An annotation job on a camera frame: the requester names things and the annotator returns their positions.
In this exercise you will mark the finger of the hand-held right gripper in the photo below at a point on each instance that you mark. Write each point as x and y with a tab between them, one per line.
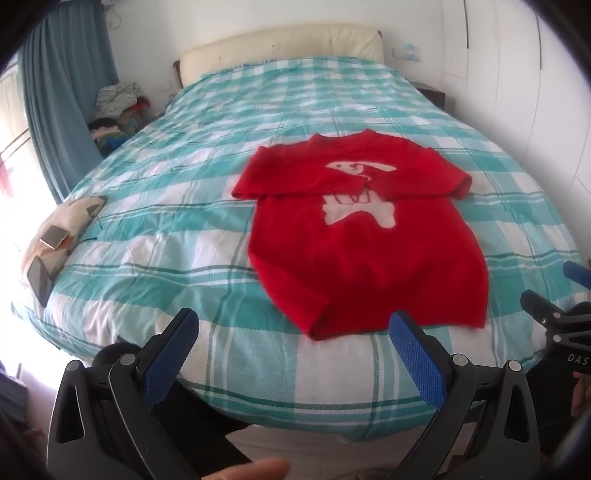
542	309
577	274

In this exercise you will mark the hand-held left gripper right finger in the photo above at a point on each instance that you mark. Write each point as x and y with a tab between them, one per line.
418	360

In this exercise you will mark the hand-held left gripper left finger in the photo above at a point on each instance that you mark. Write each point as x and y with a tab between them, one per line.
171	355

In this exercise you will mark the red sweater with white print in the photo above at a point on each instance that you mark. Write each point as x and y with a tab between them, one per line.
360	258

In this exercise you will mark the pile of mixed clothes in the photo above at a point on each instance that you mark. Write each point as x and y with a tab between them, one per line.
115	97

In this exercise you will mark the person's right hand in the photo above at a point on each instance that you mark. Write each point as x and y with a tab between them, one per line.
582	394

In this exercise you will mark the person's left hand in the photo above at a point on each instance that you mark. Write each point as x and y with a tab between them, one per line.
249	470

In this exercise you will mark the bed with teal plaid sheet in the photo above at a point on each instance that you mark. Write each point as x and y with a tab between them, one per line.
184	258

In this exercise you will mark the patterned beige pillow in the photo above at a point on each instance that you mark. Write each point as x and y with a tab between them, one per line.
78	212

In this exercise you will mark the white wardrobe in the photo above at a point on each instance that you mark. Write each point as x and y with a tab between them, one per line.
508	69

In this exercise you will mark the dark wooden nightstand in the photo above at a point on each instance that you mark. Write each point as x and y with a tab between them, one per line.
429	92

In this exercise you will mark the blue curtain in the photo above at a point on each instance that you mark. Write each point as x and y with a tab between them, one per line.
60	92

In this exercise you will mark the cream padded headboard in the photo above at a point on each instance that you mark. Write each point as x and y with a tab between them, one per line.
277	46

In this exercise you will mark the white wall socket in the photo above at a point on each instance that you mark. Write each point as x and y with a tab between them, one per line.
406	52

